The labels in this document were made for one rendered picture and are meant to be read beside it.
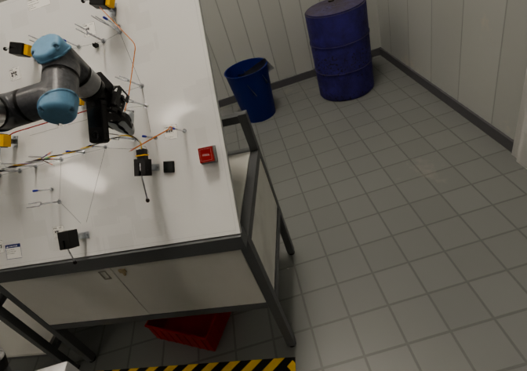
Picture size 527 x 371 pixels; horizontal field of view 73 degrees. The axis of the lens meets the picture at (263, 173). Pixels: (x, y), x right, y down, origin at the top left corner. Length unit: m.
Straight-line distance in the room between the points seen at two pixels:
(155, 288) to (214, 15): 2.92
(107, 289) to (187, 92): 0.91
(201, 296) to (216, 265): 0.23
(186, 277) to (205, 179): 0.46
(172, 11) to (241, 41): 2.64
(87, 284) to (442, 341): 1.56
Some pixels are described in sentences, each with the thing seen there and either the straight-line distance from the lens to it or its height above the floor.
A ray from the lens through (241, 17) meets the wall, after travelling 3.94.
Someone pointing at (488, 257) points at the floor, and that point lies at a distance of 2.19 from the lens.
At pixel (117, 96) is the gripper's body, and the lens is 1.06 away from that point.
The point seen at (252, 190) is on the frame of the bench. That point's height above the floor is 0.80.
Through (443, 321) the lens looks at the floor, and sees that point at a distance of 1.96.
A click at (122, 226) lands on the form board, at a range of 1.40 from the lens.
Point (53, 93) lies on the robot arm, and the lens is 0.87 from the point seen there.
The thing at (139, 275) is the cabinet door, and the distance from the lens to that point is 1.58.
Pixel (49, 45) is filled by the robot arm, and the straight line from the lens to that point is 0.93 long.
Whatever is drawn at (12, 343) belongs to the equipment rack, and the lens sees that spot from 2.53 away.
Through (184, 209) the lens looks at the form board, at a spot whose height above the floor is 0.96.
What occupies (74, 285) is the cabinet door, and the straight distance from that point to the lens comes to 1.77.
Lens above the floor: 1.71
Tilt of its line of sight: 36 degrees down
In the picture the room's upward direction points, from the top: 19 degrees counter-clockwise
